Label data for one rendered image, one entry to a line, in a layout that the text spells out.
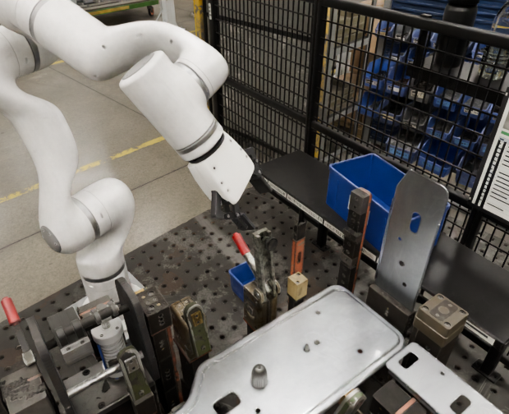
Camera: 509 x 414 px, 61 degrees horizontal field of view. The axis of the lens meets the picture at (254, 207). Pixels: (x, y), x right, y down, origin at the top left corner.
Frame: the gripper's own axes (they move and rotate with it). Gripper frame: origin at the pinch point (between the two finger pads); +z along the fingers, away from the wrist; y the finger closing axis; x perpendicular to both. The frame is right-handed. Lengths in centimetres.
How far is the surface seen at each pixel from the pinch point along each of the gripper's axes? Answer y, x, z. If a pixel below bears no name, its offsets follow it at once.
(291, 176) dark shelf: -47, -30, 33
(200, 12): -239, -177, 13
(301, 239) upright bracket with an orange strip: -8.2, -4.3, 20.0
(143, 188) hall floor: -118, -219, 74
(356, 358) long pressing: 10.4, 5.8, 37.7
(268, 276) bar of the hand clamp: 1.6, -9.9, 20.2
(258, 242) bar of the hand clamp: 0.1, -6.3, 10.1
